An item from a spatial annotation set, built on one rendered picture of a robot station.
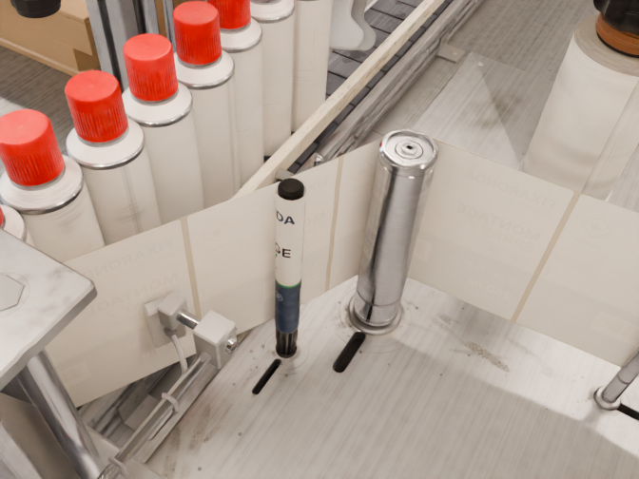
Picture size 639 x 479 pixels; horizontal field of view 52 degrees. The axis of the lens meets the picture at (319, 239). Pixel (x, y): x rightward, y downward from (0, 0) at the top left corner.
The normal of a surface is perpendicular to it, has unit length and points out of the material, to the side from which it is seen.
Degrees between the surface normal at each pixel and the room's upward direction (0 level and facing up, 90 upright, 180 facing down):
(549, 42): 0
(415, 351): 0
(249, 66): 90
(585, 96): 87
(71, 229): 90
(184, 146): 90
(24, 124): 3
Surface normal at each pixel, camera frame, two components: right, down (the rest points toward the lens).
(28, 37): -0.48, 0.65
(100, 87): 0.02, -0.65
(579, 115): -0.71, 0.52
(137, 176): 0.79, 0.50
